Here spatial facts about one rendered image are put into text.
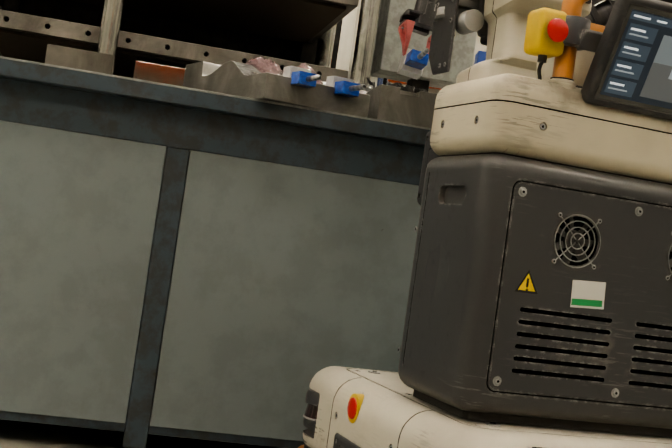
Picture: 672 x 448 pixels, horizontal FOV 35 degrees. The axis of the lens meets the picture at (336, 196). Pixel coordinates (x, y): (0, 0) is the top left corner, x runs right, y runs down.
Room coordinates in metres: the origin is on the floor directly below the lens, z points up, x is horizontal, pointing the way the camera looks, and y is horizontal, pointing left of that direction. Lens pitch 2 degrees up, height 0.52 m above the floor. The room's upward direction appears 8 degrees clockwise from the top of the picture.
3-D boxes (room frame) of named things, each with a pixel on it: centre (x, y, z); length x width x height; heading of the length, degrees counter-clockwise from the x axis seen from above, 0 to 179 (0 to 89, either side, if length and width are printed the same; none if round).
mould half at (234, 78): (2.52, 0.19, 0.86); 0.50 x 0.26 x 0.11; 29
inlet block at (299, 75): (2.26, 0.10, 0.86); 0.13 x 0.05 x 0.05; 29
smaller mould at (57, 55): (2.49, 0.64, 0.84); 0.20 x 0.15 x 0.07; 12
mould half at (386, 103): (2.68, -0.14, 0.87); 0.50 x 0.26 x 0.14; 12
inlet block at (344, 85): (2.31, 0.00, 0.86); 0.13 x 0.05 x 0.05; 29
